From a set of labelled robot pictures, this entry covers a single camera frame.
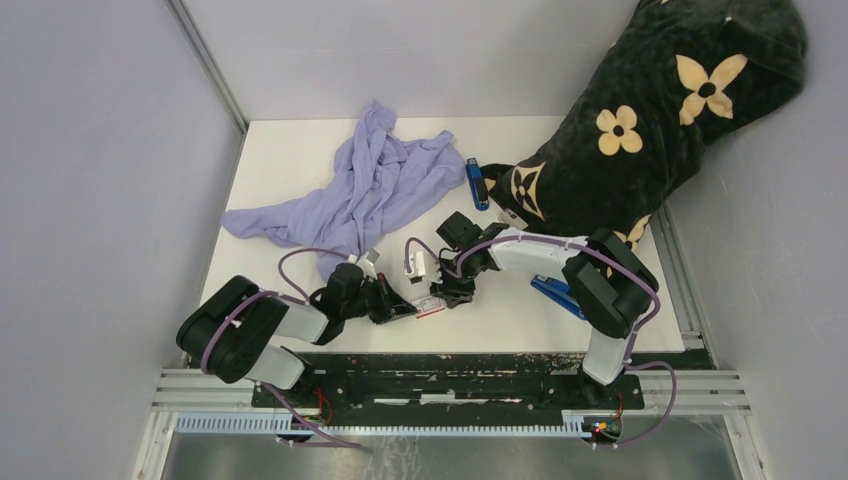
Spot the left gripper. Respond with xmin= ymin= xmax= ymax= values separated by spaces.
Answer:
xmin=342 ymin=272 xmax=416 ymax=324

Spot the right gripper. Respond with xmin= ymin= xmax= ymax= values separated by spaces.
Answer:
xmin=426 ymin=251 xmax=477 ymax=308

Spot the red white staple box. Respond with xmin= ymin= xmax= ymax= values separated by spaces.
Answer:
xmin=413 ymin=296 xmax=447 ymax=319

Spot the beige and black stapler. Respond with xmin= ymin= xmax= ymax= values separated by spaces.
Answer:
xmin=498 ymin=209 xmax=528 ymax=230

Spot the blue stapler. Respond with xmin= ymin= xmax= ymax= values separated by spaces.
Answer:
xmin=530 ymin=275 xmax=586 ymax=321
xmin=465 ymin=157 xmax=490 ymax=211

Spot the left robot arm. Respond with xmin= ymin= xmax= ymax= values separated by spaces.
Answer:
xmin=175 ymin=263 xmax=417 ymax=407

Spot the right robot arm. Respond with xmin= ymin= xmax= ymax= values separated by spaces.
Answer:
xmin=429 ymin=212 xmax=661 ymax=408

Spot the lavender crumpled cloth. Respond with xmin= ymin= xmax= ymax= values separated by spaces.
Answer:
xmin=221 ymin=102 xmax=466 ymax=279

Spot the black floral blanket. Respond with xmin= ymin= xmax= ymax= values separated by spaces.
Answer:
xmin=482 ymin=1 xmax=808 ymax=247

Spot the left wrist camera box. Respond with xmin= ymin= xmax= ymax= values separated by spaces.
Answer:
xmin=355 ymin=249 xmax=380 ymax=278

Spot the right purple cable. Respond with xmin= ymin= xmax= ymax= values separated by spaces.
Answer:
xmin=404 ymin=233 xmax=678 ymax=449

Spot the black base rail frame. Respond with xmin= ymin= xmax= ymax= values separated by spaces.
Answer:
xmin=282 ymin=352 xmax=733 ymax=427

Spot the slotted cable duct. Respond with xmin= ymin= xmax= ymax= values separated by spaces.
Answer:
xmin=173 ymin=413 xmax=588 ymax=439

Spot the aluminium rail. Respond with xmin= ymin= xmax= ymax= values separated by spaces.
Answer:
xmin=152 ymin=369 xmax=752 ymax=417

